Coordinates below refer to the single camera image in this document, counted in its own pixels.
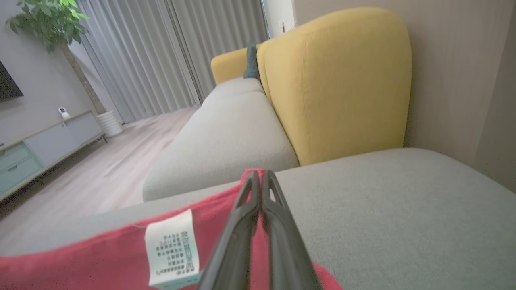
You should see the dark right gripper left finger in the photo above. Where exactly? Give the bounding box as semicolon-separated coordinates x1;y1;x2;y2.
198;169;262;290

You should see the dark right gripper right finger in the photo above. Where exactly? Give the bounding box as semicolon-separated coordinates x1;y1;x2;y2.
261;170;323;290

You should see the red jersey with striped trim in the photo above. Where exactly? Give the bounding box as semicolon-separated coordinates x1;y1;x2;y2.
0;168;343;290

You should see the grey sofa seat cushion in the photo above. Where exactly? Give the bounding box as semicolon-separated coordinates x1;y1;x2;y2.
0;148;516;290
201;77;265;107
142;91;300;202

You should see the white ribbed plant pot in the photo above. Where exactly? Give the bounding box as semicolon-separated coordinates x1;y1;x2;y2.
96;110;124;138

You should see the teal throw pillow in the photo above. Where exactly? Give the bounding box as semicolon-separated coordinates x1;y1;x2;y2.
243;40;261;80

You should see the grey pleated curtain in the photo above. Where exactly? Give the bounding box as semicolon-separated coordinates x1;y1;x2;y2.
76;0;201;124
169;0;270;101

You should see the grey and teal tv cabinet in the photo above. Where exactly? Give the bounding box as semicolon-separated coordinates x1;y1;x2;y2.
0;110;109;203

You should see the green indoor tree plant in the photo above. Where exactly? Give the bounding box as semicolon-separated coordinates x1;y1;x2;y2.
6;0;108;116

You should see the black wall television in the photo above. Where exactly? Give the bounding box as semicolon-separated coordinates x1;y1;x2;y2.
0;60;24;102

